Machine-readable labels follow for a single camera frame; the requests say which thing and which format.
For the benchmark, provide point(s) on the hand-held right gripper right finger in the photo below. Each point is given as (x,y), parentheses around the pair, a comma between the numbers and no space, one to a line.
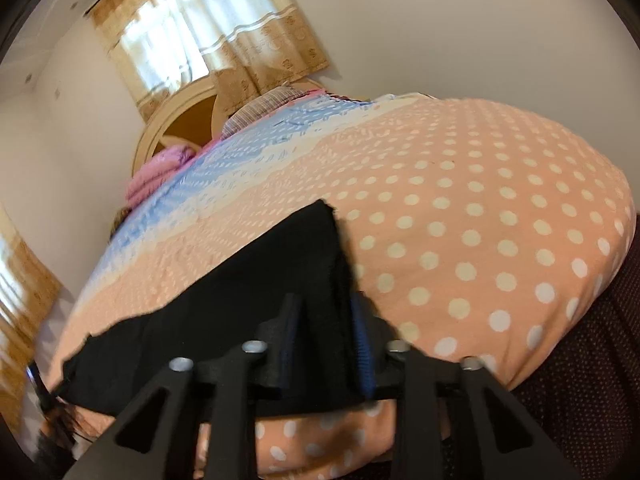
(364,360)

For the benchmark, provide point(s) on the beige floral window curtain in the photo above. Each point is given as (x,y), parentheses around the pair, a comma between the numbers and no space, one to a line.
(225,25)
(25,280)

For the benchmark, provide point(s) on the brown patterned bundle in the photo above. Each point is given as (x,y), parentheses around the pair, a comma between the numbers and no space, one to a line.
(119,222)

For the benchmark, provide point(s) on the folded pink blanket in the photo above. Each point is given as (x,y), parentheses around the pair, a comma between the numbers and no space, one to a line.
(155,175)

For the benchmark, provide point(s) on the striped pillow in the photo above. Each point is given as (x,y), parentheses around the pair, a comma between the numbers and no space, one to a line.
(260,110)

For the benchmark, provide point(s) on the person's dark dotted clothing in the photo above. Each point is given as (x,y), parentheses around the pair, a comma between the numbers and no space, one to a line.
(590,385)

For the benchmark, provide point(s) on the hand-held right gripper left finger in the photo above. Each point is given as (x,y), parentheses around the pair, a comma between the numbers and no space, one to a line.
(287,345)

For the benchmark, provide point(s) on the polka dot bed sheet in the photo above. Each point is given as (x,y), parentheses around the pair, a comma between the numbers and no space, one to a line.
(475,210)

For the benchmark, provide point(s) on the black pants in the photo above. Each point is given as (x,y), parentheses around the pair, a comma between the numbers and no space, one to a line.
(225,310)

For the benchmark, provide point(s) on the cream wooden bed headboard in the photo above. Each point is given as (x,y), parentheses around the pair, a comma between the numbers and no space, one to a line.
(175,120)

